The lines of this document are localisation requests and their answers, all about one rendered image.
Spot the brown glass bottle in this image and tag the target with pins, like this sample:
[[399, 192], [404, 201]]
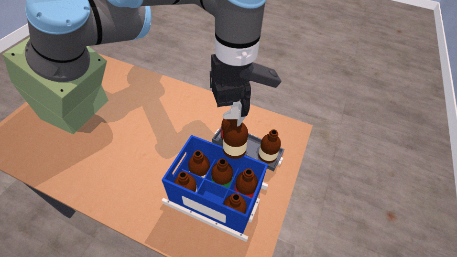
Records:
[[237, 202], [199, 164], [186, 180], [270, 146], [246, 183], [235, 139], [223, 124], [222, 173]]

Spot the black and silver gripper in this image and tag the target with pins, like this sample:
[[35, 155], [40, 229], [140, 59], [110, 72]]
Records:
[[229, 89]]

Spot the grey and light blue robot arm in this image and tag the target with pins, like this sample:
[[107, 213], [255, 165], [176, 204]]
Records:
[[60, 30]]

